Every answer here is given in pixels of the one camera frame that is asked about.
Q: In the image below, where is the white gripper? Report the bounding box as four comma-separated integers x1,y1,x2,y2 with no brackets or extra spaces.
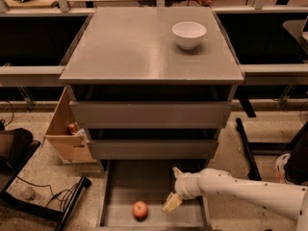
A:
162,167,202,213

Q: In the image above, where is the red apple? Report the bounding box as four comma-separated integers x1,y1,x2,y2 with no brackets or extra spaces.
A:
132,201,148,219

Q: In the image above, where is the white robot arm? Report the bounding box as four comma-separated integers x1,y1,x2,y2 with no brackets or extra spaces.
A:
162,167,308,231

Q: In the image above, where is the grey open bottom drawer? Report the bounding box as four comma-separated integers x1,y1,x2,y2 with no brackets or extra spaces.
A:
98,160,212,231

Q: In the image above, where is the grey middle drawer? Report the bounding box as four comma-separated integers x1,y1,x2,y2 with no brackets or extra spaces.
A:
88,140,218,160

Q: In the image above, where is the grey drawer cabinet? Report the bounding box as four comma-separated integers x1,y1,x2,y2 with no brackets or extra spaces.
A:
59,6,244,166

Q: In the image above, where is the grey top drawer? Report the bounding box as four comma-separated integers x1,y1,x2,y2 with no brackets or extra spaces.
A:
70,101,231,129

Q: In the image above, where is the black bar on floor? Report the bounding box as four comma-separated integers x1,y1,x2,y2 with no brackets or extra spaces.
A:
236,117,262,181

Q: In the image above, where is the white orange sneaker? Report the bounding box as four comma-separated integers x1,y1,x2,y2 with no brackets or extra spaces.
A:
275,153,291,184

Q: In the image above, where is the wooden box on floor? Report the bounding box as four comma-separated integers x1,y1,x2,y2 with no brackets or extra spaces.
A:
44,90,95,164

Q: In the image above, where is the red can in box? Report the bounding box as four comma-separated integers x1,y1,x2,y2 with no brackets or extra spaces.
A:
68,122,79,135

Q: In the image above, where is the dark trouser leg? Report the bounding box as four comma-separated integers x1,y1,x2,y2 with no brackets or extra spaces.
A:
284,125,308,185

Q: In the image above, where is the clear plastic bottle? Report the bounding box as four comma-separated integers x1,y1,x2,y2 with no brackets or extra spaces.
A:
20,187,41,201

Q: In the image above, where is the white ceramic bowl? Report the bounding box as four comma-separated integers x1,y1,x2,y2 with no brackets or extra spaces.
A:
172,21,207,50

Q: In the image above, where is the black cable on floor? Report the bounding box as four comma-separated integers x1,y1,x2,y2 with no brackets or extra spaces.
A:
15,175,80,212

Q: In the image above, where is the black cart frame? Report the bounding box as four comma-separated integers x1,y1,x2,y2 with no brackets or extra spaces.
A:
0,129,91,231

